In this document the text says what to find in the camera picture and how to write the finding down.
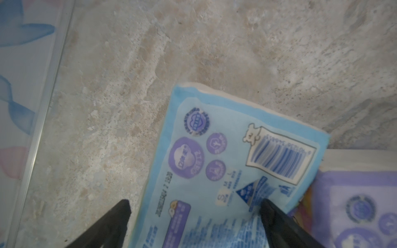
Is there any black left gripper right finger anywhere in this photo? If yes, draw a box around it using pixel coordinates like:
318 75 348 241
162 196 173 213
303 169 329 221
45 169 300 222
259 199 324 248

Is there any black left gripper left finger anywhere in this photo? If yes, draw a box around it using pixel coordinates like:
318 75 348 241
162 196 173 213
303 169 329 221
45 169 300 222
67 199 131 248

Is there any purple tissue pack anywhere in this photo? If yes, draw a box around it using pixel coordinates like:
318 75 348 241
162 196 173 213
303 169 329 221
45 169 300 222
291 149 397 248

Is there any light blue tissue pack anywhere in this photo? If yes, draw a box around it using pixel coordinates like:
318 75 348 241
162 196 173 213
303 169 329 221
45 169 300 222
129 83 330 248

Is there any left aluminium corner post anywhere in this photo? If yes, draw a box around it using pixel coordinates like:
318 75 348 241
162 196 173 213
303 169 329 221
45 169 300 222
1 1 74 248

